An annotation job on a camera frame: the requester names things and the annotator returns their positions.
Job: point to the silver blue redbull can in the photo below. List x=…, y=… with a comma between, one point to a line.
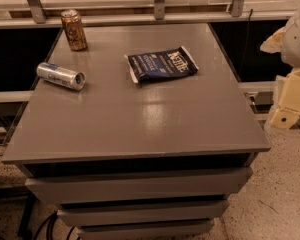
x=61, y=76

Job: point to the brown upright drink can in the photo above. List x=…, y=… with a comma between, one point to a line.
x=73, y=28

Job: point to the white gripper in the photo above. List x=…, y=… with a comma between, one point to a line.
x=298, y=40

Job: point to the dark blue chip bag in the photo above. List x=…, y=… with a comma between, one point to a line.
x=161, y=65

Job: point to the metal window frame rail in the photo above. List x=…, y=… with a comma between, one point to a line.
x=47, y=13

